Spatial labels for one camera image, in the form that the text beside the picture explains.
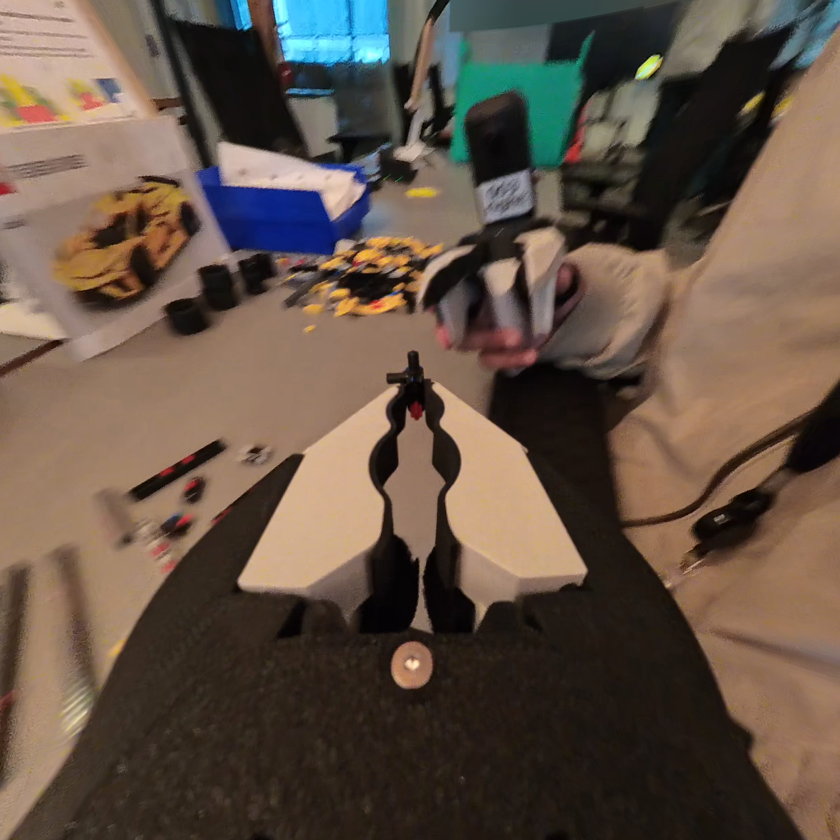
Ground bright window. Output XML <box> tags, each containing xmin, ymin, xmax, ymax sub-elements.
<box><xmin>272</xmin><ymin>0</ymin><xmax>392</xmax><ymax>65</ymax></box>

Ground black cable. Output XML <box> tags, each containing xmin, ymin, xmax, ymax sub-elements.
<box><xmin>620</xmin><ymin>400</ymin><xmax>840</xmax><ymax>578</ymax></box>

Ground person's beige garment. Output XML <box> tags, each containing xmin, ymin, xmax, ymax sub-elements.
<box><xmin>607</xmin><ymin>29</ymin><xmax>840</xmax><ymax>840</ymax></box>

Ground person's right hand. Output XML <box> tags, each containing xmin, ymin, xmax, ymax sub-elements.
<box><xmin>434</xmin><ymin>261</ymin><xmax>586</xmax><ymax>371</ymax></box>

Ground white paper bags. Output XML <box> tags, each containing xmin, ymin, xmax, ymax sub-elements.
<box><xmin>217</xmin><ymin>140</ymin><xmax>367</xmax><ymax>219</ymax></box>

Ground cluster of small toy pieces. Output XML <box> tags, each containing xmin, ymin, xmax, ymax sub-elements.
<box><xmin>136</xmin><ymin>511</ymin><xmax>196</xmax><ymax>575</ymax></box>

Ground dark cloth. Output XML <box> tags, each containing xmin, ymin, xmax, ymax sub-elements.
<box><xmin>489</xmin><ymin>364</ymin><xmax>624</xmax><ymax>526</ymax></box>

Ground toy brick poster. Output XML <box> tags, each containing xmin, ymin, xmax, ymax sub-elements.
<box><xmin>0</xmin><ymin>0</ymin><xmax>155</xmax><ymax>135</ymax></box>

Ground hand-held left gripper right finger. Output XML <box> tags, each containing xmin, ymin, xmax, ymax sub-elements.
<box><xmin>423</xmin><ymin>382</ymin><xmax>588</xmax><ymax>634</ymax></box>

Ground yellow car instruction booklet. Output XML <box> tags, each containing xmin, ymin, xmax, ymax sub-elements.
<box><xmin>0</xmin><ymin>117</ymin><xmax>232</xmax><ymax>361</ymax></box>

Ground black panel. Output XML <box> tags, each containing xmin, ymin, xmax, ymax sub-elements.
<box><xmin>167</xmin><ymin>18</ymin><xmax>299</xmax><ymax>155</ymax></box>

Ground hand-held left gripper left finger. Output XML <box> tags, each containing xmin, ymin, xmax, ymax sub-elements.
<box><xmin>238</xmin><ymin>386</ymin><xmax>421</xmax><ymax>634</ymax></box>

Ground green board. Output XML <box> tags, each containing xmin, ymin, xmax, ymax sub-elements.
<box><xmin>450</xmin><ymin>31</ymin><xmax>595</xmax><ymax>166</ymax></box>

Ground person's right forearm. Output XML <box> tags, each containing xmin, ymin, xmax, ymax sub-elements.
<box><xmin>539</xmin><ymin>243</ymin><xmax>672</xmax><ymax>383</ymax></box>

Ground black beam with red pins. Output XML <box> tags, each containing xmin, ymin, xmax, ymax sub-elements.
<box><xmin>126</xmin><ymin>438</ymin><xmax>228</xmax><ymax>502</ymax></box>

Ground grey desk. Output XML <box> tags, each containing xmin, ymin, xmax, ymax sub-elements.
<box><xmin>0</xmin><ymin>154</ymin><xmax>657</xmax><ymax>840</ymax></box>

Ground long black toy beam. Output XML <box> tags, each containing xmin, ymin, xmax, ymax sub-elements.
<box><xmin>51</xmin><ymin>545</ymin><xmax>101</xmax><ymax>739</ymax></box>
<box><xmin>0</xmin><ymin>563</ymin><xmax>32</xmax><ymax>782</ymax></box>

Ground grey toy axle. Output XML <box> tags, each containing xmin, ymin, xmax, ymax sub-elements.
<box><xmin>97</xmin><ymin>488</ymin><xmax>137</xmax><ymax>548</ymax></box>

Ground pile of yellow black bricks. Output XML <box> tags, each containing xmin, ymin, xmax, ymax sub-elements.
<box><xmin>281</xmin><ymin>235</ymin><xmax>448</xmax><ymax>321</ymax></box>

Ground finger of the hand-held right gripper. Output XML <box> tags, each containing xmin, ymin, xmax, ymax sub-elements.
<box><xmin>417</xmin><ymin>241</ymin><xmax>490</xmax><ymax>311</ymax></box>
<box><xmin>520</xmin><ymin>226</ymin><xmax>569</xmax><ymax>290</ymax></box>

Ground blue plastic bin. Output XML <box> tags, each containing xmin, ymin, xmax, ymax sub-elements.
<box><xmin>196</xmin><ymin>164</ymin><xmax>372</xmax><ymax>256</ymax></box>

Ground small black toy connector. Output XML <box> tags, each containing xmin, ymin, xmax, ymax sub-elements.
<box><xmin>386</xmin><ymin>351</ymin><xmax>426</xmax><ymax>421</ymax></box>

